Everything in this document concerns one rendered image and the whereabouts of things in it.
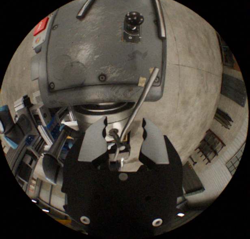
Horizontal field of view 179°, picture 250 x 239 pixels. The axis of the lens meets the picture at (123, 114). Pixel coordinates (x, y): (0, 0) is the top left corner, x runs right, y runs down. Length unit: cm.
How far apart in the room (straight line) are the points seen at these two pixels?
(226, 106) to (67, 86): 680
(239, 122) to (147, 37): 671
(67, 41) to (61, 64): 7
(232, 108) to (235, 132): 155
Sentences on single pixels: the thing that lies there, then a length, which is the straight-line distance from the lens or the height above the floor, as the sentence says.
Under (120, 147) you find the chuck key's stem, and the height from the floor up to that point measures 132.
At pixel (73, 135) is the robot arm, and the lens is 71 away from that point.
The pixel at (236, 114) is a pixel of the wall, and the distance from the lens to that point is 667.
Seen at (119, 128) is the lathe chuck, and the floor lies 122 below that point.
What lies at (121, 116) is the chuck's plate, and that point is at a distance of 29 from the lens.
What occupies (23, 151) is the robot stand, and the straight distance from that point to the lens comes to 88.
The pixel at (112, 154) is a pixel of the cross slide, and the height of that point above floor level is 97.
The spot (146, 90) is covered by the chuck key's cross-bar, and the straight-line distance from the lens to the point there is 17.
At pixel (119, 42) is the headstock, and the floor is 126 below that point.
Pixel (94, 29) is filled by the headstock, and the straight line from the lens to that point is 26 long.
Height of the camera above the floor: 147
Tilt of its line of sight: 59 degrees down
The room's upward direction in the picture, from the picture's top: 162 degrees clockwise
